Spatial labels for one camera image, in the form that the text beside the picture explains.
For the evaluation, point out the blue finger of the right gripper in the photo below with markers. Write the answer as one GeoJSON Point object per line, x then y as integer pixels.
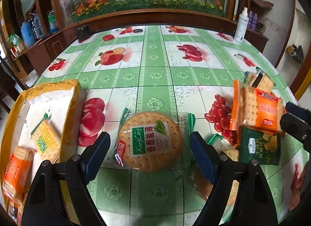
{"type": "Point", "coordinates": [299, 112]}
{"type": "Point", "coordinates": [296, 128]}

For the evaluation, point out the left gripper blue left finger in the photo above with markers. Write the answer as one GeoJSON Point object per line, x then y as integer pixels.
{"type": "Point", "coordinates": [45, 204]}

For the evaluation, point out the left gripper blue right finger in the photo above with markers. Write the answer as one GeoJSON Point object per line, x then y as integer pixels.
{"type": "Point", "coordinates": [254, 203]}

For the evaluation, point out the yellow-orange biscuit pack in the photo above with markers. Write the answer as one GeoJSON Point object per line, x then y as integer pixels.
{"type": "Point", "coordinates": [233, 193]}

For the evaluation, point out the orange cracker pack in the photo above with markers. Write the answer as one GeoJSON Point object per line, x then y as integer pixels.
{"type": "Point", "coordinates": [255, 109]}
{"type": "Point", "coordinates": [17, 171]}

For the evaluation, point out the dark green cracker pack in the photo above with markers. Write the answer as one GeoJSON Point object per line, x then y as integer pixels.
{"type": "Point", "coordinates": [259, 146]}

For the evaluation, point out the cracker pack with black band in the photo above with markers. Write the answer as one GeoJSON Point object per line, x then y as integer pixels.
{"type": "Point", "coordinates": [259, 80]}

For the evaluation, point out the small yellow green wafer pack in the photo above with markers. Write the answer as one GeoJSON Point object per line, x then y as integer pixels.
{"type": "Point", "coordinates": [46, 140]}

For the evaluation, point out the round cracker pack green label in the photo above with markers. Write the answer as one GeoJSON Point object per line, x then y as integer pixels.
{"type": "Point", "coordinates": [153, 142]}

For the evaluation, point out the orange cracker pack front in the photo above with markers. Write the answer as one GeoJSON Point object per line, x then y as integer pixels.
{"type": "Point", "coordinates": [17, 171]}

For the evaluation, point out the beige cracker pack blue ends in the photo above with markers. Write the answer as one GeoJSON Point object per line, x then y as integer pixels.
{"type": "Point", "coordinates": [221, 145]}

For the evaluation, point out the purple bottle right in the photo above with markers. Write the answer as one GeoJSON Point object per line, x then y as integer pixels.
{"type": "Point", "coordinates": [254, 22]}

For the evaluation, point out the purple bottle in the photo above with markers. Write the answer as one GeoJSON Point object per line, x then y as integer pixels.
{"type": "Point", "coordinates": [254, 22]}
{"type": "Point", "coordinates": [250, 16]}

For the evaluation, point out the white spray bottle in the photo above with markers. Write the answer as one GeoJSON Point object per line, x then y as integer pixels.
{"type": "Point", "coordinates": [242, 26]}

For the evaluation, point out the purple bottle left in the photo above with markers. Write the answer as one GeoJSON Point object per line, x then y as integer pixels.
{"type": "Point", "coordinates": [250, 16]}

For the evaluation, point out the yellow tray with white liner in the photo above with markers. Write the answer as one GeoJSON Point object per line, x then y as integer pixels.
{"type": "Point", "coordinates": [63, 102]}

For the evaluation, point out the wooden sideboard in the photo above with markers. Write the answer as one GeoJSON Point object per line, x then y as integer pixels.
{"type": "Point", "coordinates": [46, 50]}

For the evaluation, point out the green snack bag on sideboard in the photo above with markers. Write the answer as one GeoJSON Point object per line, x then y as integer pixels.
{"type": "Point", "coordinates": [15, 39]}

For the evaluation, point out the blue thermos jug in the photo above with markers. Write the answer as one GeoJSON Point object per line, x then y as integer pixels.
{"type": "Point", "coordinates": [27, 34]}

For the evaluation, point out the small black box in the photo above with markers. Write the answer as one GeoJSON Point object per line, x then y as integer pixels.
{"type": "Point", "coordinates": [83, 32]}

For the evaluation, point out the green-labelled plastic bottle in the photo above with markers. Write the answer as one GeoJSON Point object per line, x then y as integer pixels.
{"type": "Point", "coordinates": [52, 22]}

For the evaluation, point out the clear water jug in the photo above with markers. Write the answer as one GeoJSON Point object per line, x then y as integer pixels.
{"type": "Point", "coordinates": [37, 26]}

